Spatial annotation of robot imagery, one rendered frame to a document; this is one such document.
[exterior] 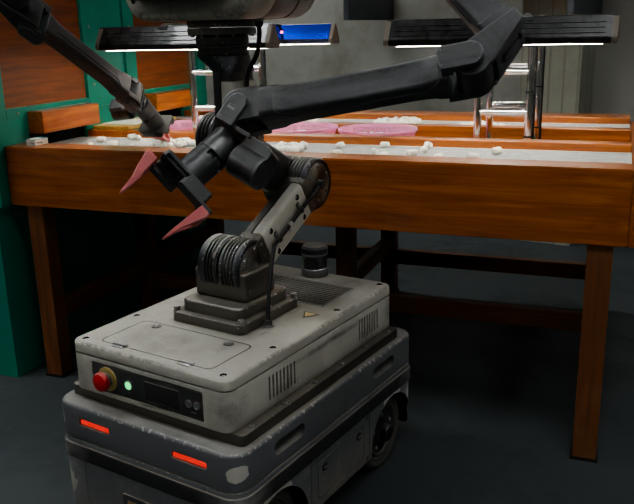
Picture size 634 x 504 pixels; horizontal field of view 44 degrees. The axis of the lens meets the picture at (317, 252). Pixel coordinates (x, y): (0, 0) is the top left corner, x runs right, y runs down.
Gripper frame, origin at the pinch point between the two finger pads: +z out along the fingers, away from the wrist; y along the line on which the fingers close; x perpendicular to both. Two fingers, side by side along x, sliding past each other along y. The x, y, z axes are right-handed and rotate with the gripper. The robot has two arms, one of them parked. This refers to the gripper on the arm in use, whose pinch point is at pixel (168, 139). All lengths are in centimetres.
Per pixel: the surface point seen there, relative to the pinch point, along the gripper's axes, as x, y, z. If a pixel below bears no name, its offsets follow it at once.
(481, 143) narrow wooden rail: -7, -99, 9
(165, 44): -22.1, -2.1, -20.1
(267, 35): -24.1, -36.5, -20.9
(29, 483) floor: 112, -3, -14
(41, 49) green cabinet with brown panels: -19, 42, -23
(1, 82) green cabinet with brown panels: 2, 41, -33
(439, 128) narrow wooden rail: -29, -80, 33
